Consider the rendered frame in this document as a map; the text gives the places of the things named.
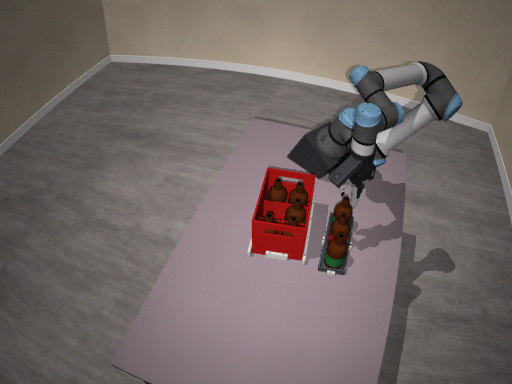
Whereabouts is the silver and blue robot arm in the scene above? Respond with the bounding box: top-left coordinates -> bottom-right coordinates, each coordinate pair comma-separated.
316,61 -> 462,188

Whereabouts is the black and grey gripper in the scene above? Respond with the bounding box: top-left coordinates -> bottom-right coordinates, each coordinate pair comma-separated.
340,148 -> 377,208

